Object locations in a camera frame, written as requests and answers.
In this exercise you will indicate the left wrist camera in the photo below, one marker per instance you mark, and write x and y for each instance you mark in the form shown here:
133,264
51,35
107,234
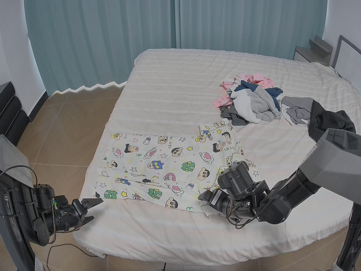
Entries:
60,203

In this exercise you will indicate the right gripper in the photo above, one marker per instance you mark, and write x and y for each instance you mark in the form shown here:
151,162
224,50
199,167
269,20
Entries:
215,202

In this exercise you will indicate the black garment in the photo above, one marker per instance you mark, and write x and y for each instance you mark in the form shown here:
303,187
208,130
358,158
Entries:
330,123

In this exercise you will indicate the grey bedside table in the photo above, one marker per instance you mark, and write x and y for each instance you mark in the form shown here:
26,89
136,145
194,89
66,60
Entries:
310,54

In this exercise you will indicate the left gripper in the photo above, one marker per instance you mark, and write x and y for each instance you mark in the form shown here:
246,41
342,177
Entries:
70,214

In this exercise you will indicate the pile of clothes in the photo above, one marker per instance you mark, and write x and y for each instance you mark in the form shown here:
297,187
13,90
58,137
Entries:
251,103

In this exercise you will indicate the blue-green curtain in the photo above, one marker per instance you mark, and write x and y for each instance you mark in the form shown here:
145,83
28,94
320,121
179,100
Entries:
248,15
98,32

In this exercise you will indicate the black chest of drawers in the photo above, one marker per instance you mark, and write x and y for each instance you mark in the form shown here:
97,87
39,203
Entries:
12,111

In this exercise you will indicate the grey garment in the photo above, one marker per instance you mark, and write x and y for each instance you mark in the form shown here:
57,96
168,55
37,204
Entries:
297,107

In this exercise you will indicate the bed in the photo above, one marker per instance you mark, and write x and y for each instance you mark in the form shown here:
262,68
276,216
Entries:
174,94

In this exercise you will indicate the white printed pyjama top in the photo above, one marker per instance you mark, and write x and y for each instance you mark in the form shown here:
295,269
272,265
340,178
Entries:
158,165

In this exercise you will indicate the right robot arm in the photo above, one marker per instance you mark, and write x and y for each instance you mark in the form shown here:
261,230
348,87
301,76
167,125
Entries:
324,157

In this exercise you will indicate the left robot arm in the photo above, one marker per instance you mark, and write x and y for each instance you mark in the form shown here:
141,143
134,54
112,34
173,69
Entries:
14,207

